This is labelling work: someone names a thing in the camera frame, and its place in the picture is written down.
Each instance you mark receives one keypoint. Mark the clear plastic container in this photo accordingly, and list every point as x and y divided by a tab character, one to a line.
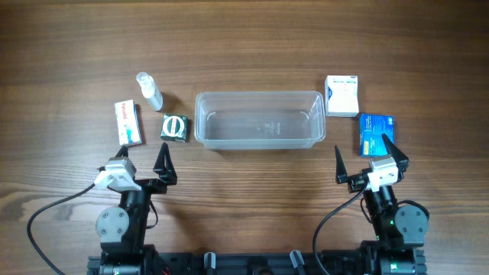
259	120

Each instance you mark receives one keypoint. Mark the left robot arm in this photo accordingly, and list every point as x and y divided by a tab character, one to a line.
122	228

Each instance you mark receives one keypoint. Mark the white Panadol box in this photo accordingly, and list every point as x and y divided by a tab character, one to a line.
129	133

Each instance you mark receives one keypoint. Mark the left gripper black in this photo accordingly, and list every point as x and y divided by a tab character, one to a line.
149	183

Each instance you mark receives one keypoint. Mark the blue medicine box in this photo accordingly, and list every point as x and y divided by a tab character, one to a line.
371	129

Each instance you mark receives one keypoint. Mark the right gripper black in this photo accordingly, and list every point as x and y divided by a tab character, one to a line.
359	182

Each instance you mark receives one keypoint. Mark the white Hansaplast box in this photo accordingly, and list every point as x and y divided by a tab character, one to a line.
341	96

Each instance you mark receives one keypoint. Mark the green Zam-Buk box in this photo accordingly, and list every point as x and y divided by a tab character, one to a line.
174	128

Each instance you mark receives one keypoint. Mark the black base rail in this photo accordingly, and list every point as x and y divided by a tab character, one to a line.
263	263

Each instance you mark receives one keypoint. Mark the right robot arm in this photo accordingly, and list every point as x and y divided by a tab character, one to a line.
400	226

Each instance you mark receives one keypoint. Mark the white squeeze bottle clear cap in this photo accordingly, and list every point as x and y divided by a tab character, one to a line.
150	91

